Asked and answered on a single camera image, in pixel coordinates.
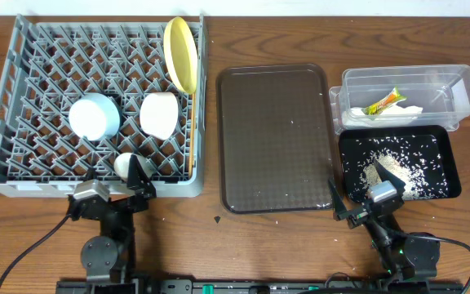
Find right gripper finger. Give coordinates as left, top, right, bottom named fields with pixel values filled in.
left=374, top=159, right=406, bottom=192
left=328, top=179, right=348, bottom=221

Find small white cup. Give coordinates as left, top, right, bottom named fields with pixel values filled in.
left=113, top=153, right=155, bottom=182

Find white napkin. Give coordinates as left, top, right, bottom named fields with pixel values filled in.
left=342, top=105, right=423, bottom=129

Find green orange snack wrapper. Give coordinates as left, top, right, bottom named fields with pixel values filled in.
left=361, top=87, right=407, bottom=115

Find white pink bowl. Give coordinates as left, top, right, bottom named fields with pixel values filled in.
left=140, top=92, right=179, bottom=140

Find light blue bowl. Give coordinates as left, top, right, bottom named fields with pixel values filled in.
left=69, top=93, right=121, bottom=141

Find wooden chopstick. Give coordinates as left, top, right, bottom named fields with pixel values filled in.
left=188, top=94, right=196, bottom=180

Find yellow plate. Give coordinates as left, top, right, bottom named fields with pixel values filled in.
left=163, top=16, right=198, bottom=94

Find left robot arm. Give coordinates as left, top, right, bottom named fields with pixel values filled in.
left=55, top=154, right=157, bottom=294

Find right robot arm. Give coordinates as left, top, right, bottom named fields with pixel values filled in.
left=328, top=161, right=440, bottom=282

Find black waste tray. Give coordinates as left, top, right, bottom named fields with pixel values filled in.
left=339, top=126, right=462, bottom=203

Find grey dishwasher rack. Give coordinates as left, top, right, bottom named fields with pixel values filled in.
left=0, top=16, right=209, bottom=198

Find rice and food scraps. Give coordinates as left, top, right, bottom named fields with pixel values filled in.
left=340, top=135, right=451, bottom=203

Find dark brown serving tray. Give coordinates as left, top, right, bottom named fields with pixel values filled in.
left=216, top=64, right=334, bottom=215

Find clear plastic bin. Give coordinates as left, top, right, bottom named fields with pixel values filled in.
left=329, top=65, right=470, bottom=134

